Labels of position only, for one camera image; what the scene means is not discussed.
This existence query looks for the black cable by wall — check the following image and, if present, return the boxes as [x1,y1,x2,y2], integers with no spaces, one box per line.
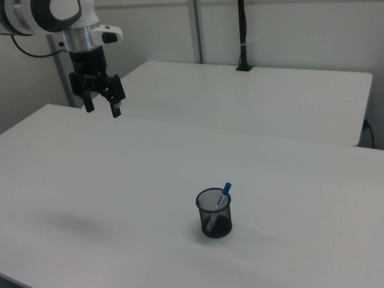
[362,119,376,149]

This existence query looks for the blue and white marker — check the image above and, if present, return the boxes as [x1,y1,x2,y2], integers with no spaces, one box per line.
[206,182,233,232]

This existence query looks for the black mesh pen cup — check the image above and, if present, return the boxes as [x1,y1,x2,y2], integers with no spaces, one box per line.
[196,187,233,239]

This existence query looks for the grey metal partition post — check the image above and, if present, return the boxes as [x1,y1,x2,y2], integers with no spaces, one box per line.
[46,34,77,109]
[185,0,208,64]

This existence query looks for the black camera pole with base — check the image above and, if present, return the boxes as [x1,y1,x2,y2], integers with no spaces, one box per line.
[235,0,253,72]

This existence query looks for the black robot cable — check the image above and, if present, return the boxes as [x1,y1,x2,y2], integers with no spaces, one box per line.
[10,34,65,59]

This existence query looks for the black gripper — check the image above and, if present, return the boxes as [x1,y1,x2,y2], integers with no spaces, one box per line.
[68,46,127,119]

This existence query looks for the white folding side table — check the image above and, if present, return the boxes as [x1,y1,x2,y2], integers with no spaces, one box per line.
[80,61,373,147]

